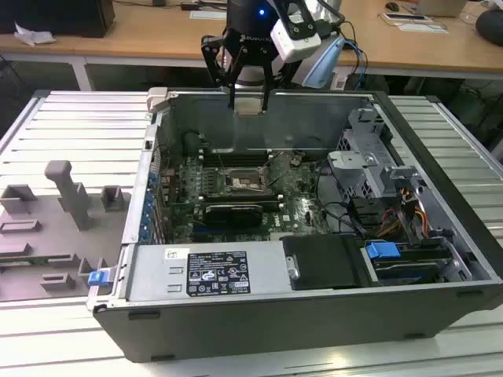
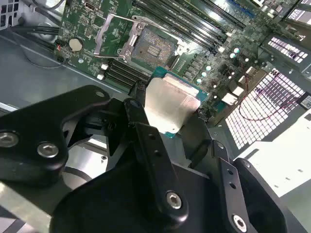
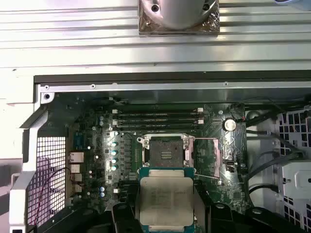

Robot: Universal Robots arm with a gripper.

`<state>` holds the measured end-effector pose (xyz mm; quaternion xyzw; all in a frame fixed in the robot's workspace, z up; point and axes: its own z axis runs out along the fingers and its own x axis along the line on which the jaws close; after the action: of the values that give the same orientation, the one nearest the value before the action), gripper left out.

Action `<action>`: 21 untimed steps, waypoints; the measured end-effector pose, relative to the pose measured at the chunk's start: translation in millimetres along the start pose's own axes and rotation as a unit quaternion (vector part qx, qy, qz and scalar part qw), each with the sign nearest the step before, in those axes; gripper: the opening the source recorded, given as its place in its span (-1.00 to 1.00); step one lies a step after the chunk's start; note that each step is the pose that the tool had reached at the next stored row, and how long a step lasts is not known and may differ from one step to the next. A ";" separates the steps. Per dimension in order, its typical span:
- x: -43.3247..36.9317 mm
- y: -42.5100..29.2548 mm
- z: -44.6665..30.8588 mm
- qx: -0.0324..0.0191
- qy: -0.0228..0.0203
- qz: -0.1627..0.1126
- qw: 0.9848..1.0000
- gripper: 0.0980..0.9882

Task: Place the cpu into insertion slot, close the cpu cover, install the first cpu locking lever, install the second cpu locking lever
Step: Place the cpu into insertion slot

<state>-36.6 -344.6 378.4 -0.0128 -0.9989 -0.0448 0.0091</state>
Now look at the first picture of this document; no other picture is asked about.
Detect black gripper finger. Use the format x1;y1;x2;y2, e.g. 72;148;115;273
200;34;247;110
261;54;294;113

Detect silver square CPU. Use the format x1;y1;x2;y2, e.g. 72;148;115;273
233;97;263;117

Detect metal socket cover frame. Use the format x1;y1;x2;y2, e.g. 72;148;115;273
259;163;276;190

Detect black RAM slot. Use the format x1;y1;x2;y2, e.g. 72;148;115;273
204;156;272;167
204;187;276;196
204;148;272;158
200;192;278;203

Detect CPU socket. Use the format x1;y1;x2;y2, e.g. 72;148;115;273
222;167;263;193

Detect white paper sheet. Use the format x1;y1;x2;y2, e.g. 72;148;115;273
189;9;229;20
396;21;451;35

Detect pale blue teach pendant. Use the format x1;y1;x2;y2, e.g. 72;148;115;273
300;37;347;90

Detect wooden desk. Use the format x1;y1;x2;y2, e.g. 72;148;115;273
0;0;503;79

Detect grey metal drive cage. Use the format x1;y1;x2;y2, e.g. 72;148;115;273
325;108;425;199

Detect green motherboard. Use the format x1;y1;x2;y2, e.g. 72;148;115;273
156;148;335;244

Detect black graphics card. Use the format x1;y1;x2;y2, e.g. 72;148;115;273
204;203;263;229

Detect white flat device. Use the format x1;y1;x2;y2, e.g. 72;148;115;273
379;11;429;24

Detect black box on desk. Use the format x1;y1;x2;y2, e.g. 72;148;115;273
0;0;116;38

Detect crumpled white paper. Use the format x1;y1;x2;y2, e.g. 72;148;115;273
13;21;56;47

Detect black plastic bay shroud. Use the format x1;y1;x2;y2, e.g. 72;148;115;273
281;233;373;291

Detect hard disk in blue carrier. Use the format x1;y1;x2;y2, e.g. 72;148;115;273
363;241;455;286

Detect silver power supply with label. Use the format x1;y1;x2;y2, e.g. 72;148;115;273
125;241;294;303

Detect black round object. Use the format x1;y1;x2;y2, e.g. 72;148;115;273
475;8;503;40

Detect grey parts rack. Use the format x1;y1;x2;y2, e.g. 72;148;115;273
0;159;133;303

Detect black open PC case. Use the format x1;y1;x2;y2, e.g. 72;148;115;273
86;86;503;364

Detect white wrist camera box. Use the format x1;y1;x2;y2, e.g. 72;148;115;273
270;5;322;64

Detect grey case handle latch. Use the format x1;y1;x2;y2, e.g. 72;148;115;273
145;86;174;113

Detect blue cables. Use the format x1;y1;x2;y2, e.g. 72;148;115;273
344;38;369;91

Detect orange yellow power wires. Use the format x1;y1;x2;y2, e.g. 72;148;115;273
379;206;429;239

